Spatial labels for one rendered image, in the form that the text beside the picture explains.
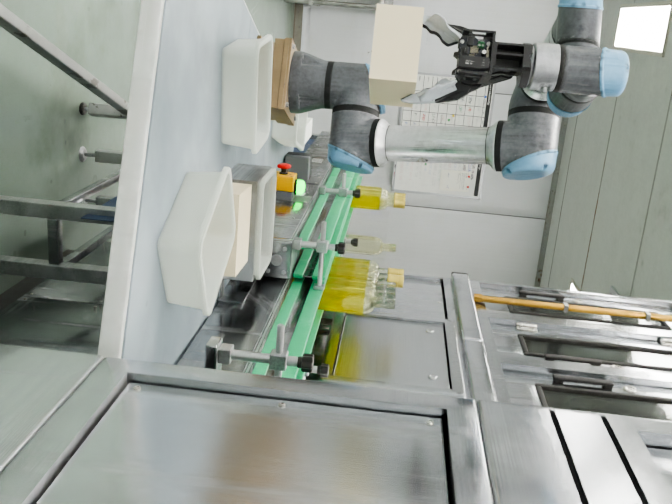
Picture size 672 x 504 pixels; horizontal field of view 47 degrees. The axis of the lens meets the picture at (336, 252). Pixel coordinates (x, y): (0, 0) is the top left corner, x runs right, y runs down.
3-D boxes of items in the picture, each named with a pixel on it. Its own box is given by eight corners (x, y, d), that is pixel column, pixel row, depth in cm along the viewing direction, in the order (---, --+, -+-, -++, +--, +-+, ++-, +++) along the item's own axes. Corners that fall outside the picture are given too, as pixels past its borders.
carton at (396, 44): (376, 3, 121) (424, 7, 121) (377, 37, 137) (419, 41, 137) (368, 78, 121) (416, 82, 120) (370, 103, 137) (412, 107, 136)
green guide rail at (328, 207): (294, 248, 187) (327, 252, 186) (294, 244, 186) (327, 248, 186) (348, 140, 354) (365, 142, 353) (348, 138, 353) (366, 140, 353)
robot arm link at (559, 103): (591, 63, 140) (608, 40, 130) (586, 122, 139) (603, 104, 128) (547, 59, 141) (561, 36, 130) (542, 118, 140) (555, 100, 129)
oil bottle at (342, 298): (288, 307, 192) (374, 316, 191) (290, 286, 191) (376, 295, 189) (292, 299, 198) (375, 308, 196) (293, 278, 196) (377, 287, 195)
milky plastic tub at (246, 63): (212, 153, 156) (255, 157, 155) (213, 40, 147) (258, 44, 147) (231, 132, 172) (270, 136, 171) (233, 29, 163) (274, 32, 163)
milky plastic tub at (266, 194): (218, 279, 166) (258, 283, 165) (222, 177, 159) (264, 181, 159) (236, 255, 182) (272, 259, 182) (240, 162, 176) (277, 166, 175)
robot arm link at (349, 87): (337, 70, 196) (390, 74, 195) (331, 121, 195) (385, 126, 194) (333, 53, 184) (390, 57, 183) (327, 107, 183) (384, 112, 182)
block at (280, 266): (261, 277, 185) (289, 280, 184) (263, 240, 182) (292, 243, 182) (263, 273, 188) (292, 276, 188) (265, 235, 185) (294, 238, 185)
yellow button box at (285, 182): (266, 198, 222) (292, 201, 221) (268, 173, 219) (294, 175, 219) (271, 193, 228) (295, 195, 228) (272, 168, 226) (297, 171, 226)
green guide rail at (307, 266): (292, 277, 189) (324, 280, 188) (292, 273, 189) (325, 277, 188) (347, 156, 356) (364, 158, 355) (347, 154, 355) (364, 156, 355)
